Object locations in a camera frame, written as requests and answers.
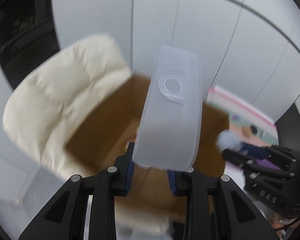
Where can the clear plastic small container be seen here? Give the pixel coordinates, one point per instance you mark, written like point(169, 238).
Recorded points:
point(228, 140)

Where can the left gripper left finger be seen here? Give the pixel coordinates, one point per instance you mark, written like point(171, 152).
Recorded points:
point(85, 200)

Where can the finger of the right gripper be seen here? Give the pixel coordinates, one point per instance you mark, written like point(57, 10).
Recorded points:
point(263, 152)
point(251, 165)

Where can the translucent white plastic case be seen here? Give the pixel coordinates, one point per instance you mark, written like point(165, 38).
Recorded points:
point(169, 131)

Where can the cream padded chair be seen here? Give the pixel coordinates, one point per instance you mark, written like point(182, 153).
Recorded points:
point(50, 104)

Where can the red gold jar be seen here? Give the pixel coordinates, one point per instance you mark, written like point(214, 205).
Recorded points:
point(246, 132)

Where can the black glass cabinet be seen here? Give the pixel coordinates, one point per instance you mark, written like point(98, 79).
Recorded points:
point(27, 37)

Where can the beige perfume bottle black cap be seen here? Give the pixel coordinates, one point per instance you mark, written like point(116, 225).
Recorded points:
point(252, 131)

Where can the small purple blue tube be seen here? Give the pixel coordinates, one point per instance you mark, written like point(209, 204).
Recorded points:
point(236, 117)

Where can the striped colourful cloth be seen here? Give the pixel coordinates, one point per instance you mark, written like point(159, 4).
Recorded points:
point(218, 109)

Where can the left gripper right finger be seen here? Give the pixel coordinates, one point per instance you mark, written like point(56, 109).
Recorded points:
point(217, 208)

